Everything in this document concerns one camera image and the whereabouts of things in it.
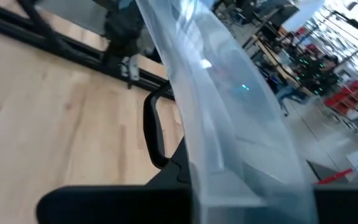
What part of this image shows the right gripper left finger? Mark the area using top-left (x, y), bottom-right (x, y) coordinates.
top-left (35, 139), bottom-right (195, 224)

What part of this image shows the background robot workstation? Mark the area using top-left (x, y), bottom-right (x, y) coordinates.
top-left (286, 49), bottom-right (343, 96)

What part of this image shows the silver metal bracket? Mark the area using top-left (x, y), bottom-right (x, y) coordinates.
top-left (119, 55), bottom-right (140, 90)

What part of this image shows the red storage bin rack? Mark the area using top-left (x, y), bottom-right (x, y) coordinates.
top-left (324, 79), bottom-right (358, 116)

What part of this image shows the black metal table frame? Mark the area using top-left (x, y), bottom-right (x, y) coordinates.
top-left (0, 0), bottom-right (175, 101)

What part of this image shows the black cable bundle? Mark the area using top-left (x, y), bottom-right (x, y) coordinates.
top-left (17, 0), bottom-right (105, 60)

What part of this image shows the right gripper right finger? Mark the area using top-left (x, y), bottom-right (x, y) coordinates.
top-left (314, 184), bottom-right (358, 224)

